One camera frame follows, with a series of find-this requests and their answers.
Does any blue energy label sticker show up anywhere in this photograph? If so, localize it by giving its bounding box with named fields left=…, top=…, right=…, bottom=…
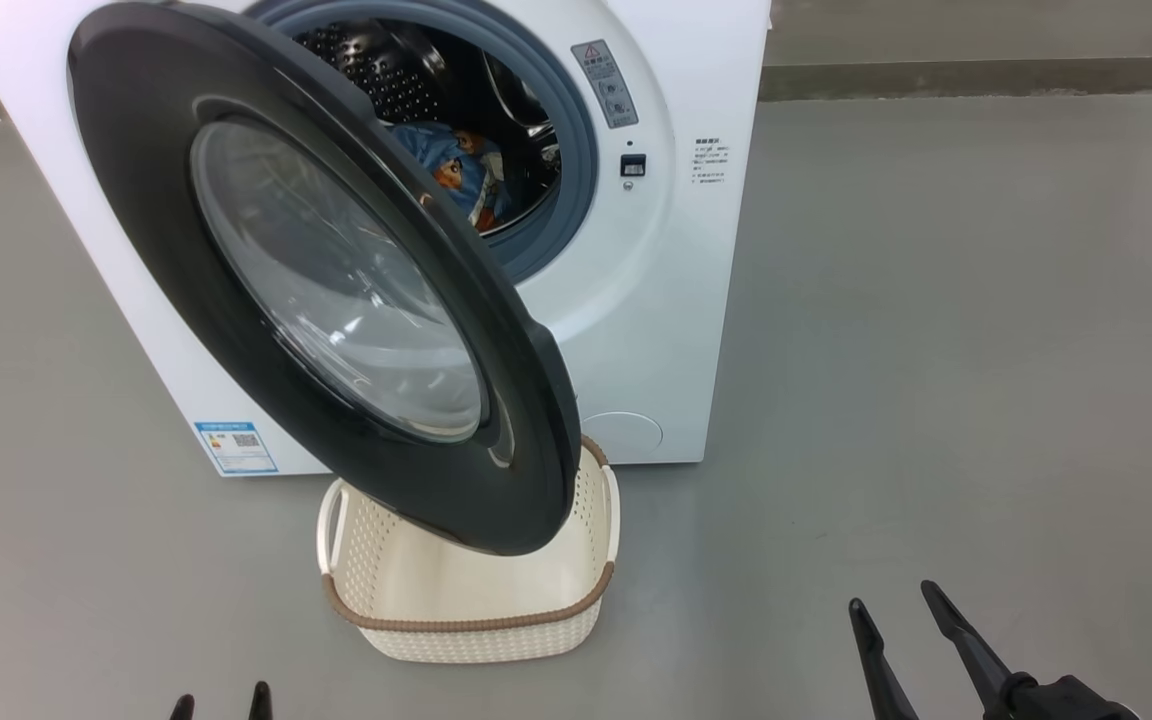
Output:
left=194, top=421, right=278, bottom=475

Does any dark round washer door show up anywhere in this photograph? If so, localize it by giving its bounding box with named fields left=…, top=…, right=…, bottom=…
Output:
left=66, top=0, right=582, bottom=557

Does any blue bear print garment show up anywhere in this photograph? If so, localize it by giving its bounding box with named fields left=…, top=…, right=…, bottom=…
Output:
left=391, top=122, right=492, bottom=206
left=461, top=150, right=515, bottom=234

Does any grey warning sticker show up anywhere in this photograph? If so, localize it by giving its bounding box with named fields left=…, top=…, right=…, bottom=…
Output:
left=572, top=40, right=639, bottom=129

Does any steel perforated washer drum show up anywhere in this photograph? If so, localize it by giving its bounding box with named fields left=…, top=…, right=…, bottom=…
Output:
left=291, top=18, right=563, bottom=237

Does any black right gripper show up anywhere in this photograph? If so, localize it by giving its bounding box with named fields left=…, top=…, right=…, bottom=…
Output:
left=848, top=580, right=1142, bottom=720

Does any round white filter cover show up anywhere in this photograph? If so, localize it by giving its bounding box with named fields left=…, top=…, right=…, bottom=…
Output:
left=581, top=412, right=664, bottom=463

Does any cream perforated laundry basket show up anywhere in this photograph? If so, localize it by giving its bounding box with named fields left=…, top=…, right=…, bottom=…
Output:
left=316, top=435, right=621, bottom=664

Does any white front-load washing machine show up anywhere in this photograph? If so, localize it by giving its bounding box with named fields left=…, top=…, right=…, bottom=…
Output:
left=0, top=0, right=772, bottom=478

